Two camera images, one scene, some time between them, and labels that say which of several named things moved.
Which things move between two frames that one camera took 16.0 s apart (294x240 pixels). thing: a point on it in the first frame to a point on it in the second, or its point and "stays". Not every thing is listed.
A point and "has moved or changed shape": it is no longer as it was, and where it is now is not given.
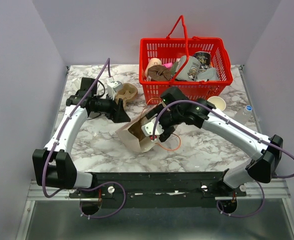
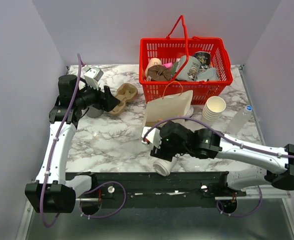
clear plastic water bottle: x=244 y=116 stays
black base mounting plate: x=158 y=189 stays
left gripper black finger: x=121 y=116 to x=111 y=101
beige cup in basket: x=152 y=62 stays
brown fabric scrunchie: x=157 y=73 stays
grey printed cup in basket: x=190 y=72 stays
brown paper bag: x=142 y=146 has moved or changed shape
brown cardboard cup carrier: x=128 y=92 stays
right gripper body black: x=167 y=120 to x=166 y=150
